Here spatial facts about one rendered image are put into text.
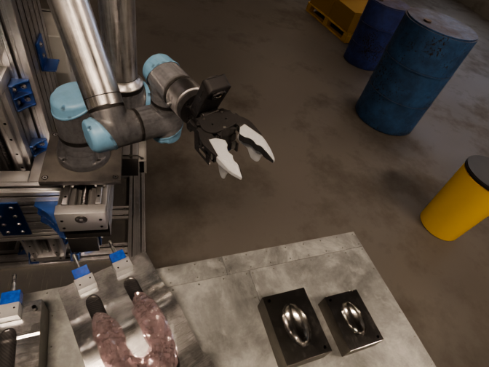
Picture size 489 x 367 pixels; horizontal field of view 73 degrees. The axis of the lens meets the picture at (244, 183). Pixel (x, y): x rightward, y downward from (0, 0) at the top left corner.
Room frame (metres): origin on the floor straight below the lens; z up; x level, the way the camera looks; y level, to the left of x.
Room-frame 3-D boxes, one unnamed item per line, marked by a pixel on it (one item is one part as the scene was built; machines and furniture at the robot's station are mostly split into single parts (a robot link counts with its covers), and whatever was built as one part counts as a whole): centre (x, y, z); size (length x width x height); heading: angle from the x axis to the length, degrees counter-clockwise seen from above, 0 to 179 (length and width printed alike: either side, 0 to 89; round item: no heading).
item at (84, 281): (0.39, 0.39, 0.85); 0.13 x 0.05 x 0.05; 48
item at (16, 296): (0.26, 0.49, 0.89); 0.13 x 0.05 x 0.05; 31
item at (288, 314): (0.43, -0.27, 0.83); 0.20 x 0.15 x 0.07; 31
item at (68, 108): (0.68, 0.51, 1.20); 0.13 x 0.12 x 0.14; 140
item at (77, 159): (0.68, 0.51, 1.09); 0.15 x 0.15 x 0.10
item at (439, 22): (3.38, -1.26, 0.52); 0.68 x 0.68 x 1.05
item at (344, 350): (0.51, -0.46, 0.83); 0.17 x 0.13 x 0.06; 31
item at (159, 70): (0.61, 0.22, 1.43); 0.11 x 0.08 x 0.09; 50
